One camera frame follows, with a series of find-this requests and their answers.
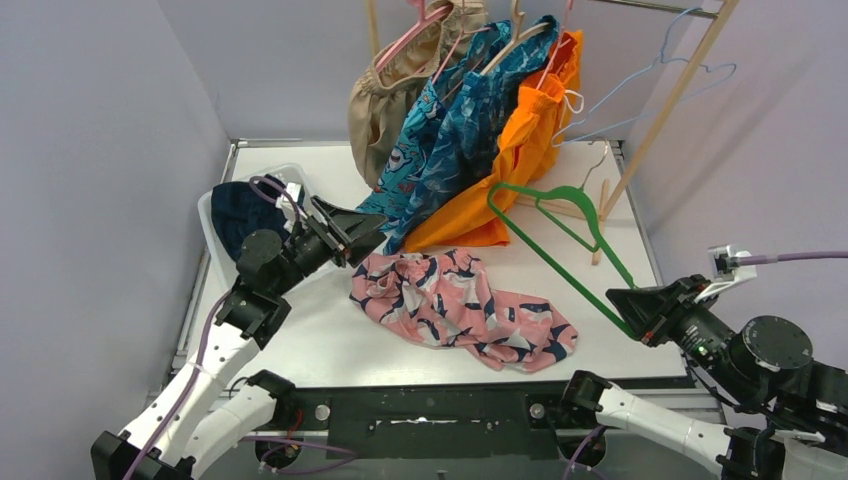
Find thin pink hanger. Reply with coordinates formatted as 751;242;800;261
429;1;489;94

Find green plastic hanger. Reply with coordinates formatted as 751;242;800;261
486;140;656;339

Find purple cable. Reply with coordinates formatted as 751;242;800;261
563;250;848;480
119;175;359;480

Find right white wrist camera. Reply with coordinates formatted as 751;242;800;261
695;245;758;303

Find dark blue whale shorts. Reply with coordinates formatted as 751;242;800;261
384;15;559;254

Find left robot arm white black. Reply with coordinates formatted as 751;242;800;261
90;196;388;479

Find pink plastic hanger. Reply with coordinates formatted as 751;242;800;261
375;0;453;72

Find pink shark print shorts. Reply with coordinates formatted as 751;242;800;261
350;248;579;374

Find light blue wire hanger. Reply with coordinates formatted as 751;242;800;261
551;6;738;148

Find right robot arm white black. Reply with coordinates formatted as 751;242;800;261
561;275;847;479

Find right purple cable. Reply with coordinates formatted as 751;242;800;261
563;250;848;480

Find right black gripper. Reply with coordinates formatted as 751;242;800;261
604;271;760;402

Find orange shorts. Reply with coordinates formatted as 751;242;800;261
403;30;583;252

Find beige shorts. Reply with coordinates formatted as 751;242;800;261
347;1;452;188

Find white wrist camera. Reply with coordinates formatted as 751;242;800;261
695;245;758;303
275;182;306;221

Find wooden hanger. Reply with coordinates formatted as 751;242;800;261
480;0;552;76

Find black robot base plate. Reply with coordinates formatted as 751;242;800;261
261;380;596;460

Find wooden clothes rack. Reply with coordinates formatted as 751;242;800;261
361;0;741;266

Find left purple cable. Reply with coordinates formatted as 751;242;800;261
119;175;359;480

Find light blue shark shorts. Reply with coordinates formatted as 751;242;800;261
358;21;511;230

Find navy blue shorts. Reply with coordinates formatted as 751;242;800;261
211;174;293;261

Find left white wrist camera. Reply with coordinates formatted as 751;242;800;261
275;182;306;221

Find white perforated plastic basket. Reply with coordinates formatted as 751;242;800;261
198;163;319;286

